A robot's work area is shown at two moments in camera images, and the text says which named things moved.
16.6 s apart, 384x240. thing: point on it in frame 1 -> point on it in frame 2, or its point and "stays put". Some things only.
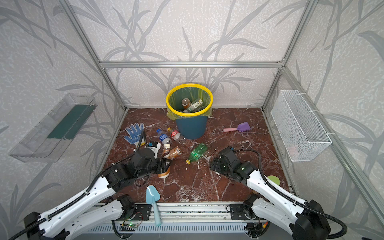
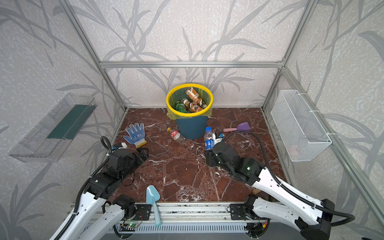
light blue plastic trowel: x=153 y=194 stays put
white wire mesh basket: x=303 y=136 stays put
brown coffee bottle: x=173 y=153 -> x=195 y=96
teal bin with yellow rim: x=189 y=103 stays put
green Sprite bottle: x=201 y=149 -> x=180 y=107
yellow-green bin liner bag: x=192 y=93 stays put
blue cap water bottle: x=163 y=137 -> x=209 y=143
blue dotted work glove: x=135 y=138 stays put
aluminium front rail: x=201 y=211 stays put
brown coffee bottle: x=166 y=147 -> x=191 y=106
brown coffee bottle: x=185 y=103 -> x=202 y=105
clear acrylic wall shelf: x=46 y=141 stays put
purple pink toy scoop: x=242 y=127 stays put
